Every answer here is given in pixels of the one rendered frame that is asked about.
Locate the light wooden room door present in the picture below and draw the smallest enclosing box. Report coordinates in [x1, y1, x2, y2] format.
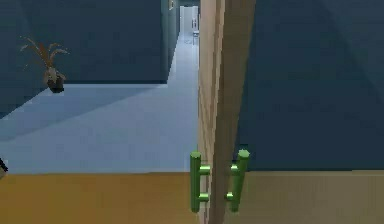
[197, 0, 258, 224]

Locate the brown potted house plant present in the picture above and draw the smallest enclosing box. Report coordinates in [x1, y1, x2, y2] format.
[19, 35, 70, 94]

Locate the green door handle bar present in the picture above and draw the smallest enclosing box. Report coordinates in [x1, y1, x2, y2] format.
[225, 149, 251, 213]
[189, 150, 212, 214]

